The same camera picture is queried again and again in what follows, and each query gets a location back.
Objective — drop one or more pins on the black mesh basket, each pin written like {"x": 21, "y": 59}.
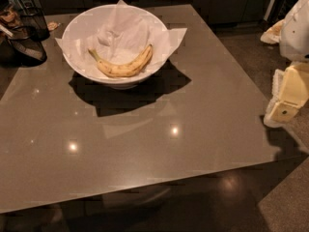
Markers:
{"x": 28, "y": 49}

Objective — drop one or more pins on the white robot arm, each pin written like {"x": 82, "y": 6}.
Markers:
{"x": 294, "y": 37}

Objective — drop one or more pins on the small crumpled wrapper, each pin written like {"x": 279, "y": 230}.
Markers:
{"x": 52, "y": 25}

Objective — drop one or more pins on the black mesh cup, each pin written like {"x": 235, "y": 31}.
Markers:
{"x": 34, "y": 17}

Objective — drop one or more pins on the white paper liner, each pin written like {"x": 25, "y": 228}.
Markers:
{"x": 122, "y": 33}

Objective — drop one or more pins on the white bowl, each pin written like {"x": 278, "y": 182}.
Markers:
{"x": 96, "y": 76}

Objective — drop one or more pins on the yellow banana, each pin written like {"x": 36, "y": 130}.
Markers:
{"x": 124, "y": 70}

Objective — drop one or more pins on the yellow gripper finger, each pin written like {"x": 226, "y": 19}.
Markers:
{"x": 290, "y": 92}
{"x": 272, "y": 34}

